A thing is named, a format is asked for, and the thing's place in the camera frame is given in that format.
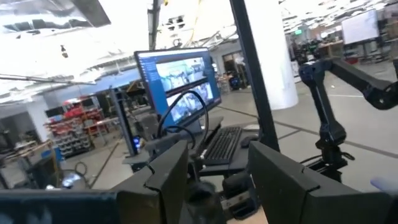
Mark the black computer mouse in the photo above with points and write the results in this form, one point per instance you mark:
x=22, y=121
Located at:
x=248, y=141

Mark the black computer desk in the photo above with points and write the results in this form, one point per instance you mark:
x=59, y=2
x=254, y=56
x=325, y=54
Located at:
x=214, y=171

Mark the computer monitor with blue screen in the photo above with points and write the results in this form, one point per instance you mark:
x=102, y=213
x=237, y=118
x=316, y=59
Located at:
x=180, y=84

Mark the red parts storage rack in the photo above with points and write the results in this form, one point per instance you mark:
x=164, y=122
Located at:
x=74, y=124

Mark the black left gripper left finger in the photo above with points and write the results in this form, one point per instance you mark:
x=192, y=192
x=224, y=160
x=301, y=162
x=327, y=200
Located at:
x=149, y=199

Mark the black aluminium rig frame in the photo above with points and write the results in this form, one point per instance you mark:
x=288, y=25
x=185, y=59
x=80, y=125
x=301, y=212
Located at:
x=255, y=77

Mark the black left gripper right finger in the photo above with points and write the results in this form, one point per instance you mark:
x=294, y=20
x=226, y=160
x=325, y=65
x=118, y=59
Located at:
x=289, y=193

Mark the white round building pillar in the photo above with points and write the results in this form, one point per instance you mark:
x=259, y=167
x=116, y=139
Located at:
x=273, y=56

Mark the white board screen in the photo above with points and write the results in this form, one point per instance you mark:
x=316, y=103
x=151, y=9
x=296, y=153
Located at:
x=360, y=26

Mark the black computer keyboard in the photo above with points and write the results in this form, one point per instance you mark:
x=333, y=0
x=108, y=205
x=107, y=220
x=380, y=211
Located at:
x=222, y=144

